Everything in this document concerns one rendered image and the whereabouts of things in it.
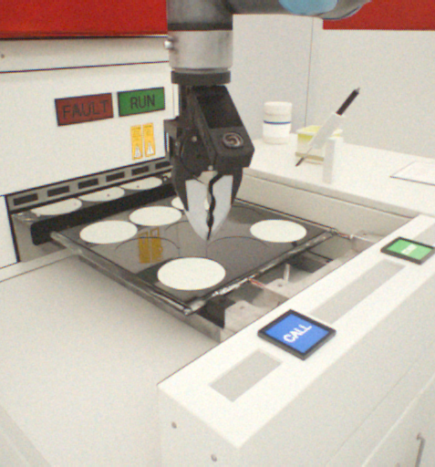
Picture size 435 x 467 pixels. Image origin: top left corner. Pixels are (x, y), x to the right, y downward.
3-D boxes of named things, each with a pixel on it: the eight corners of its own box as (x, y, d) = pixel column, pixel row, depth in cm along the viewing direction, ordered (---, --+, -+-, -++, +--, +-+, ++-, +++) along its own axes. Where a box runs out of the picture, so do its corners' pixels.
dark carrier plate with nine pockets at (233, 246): (58, 234, 85) (58, 231, 84) (196, 190, 107) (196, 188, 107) (188, 307, 63) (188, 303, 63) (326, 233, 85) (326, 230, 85)
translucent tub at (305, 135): (293, 160, 104) (295, 129, 102) (310, 153, 110) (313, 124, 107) (323, 166, 100) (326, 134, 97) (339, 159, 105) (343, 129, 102)
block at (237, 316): (224, 327, 61) (224, 307, 60) (242, 316, 63) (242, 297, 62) (273, 355, 56) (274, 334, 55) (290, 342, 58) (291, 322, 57)
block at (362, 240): (350, 249, 82) (352, 233, 81) (359, 243, 84) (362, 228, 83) (393, 264, 77) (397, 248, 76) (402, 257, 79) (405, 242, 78)
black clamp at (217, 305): (207, 312, 64) (207, 295, 63) (219, 306, 65) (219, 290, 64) (226, 323, 61) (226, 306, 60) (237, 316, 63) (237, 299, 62)
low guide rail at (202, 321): (79, 260, 92) (77, 245, 90) (88, 256, 93) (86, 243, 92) (286, 384, 60) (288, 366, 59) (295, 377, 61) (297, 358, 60)
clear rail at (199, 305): (180, 316, 62) (180, 306, 61) (332, 233, 86) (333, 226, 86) (187, 320, 61) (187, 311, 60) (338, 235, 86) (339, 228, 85)
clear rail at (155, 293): (48, 238, 84) (46, 231, 84) (55, 235, 85) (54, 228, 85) (187, 320, 61) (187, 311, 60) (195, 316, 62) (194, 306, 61)
